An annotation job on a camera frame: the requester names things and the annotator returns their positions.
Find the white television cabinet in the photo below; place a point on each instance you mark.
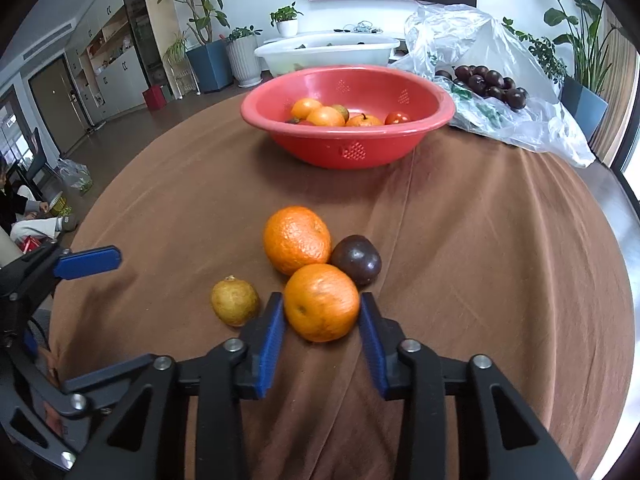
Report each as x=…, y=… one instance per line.
x=385, y=33

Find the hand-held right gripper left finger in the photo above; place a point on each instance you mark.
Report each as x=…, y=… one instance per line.
x=267, y=345

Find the clear plastic bag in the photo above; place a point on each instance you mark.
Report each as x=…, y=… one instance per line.
x=540, y=125

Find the plain red tomato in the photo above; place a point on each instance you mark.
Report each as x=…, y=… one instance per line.
x=397, y=118

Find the white plastic tub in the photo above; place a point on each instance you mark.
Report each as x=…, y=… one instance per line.
x=280, y=57

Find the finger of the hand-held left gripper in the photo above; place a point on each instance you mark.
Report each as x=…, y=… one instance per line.
x=87, y=262
x=75, y=400

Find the small plant in white pot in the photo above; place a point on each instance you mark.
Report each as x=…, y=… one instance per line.
x=286, y=22

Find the dark purple passion fruit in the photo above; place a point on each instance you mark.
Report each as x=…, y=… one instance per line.
x=357, y=260

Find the brown tablecloth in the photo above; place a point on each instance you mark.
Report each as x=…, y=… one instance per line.
x=175, y=200

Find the leafy plant in grey-blue pot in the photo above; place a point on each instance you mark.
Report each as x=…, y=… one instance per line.
x=582, y=102

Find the large smooth orange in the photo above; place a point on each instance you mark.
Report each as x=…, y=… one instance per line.
x=326, y=117

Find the white wall cabinets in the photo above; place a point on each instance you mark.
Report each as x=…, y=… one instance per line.
x=115, y=75

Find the spider plant on stand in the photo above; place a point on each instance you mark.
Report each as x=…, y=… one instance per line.
x=176, y=55

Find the red plastic basin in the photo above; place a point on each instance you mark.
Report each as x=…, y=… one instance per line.
x=350, y=152

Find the brown wooden door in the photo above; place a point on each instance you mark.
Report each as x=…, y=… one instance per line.
x=52, y=102

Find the white ribbed planter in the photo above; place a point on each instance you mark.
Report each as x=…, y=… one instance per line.
x=244, y=62

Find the small smooth orange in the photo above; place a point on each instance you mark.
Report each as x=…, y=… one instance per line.
x=304, y=107

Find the tall plant in blue pot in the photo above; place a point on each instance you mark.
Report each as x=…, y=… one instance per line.
x=210, y=65

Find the bumpy orange mandarin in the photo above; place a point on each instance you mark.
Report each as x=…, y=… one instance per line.
x=320, y=305
x=295, y=240

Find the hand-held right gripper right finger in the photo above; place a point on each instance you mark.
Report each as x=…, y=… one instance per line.
x=375, y=345

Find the orange mandarin with stem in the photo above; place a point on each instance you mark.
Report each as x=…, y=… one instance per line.
x=364, y=121

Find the pile of dark passion fruits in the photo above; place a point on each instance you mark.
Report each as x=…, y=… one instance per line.
x=492, y=79

